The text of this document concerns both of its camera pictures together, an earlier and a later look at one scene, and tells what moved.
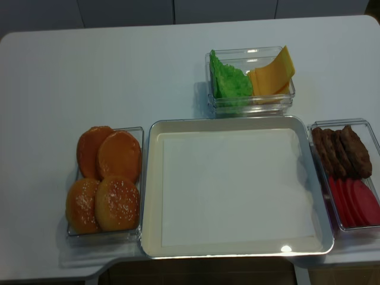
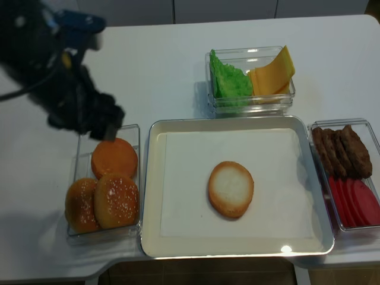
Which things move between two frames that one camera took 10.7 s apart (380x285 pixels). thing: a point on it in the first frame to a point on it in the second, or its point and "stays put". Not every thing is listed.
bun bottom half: [88, 144] to [231, 188]
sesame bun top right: [117, 205] stays put
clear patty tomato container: [349, 154] stays put
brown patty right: [358, 153] stays put
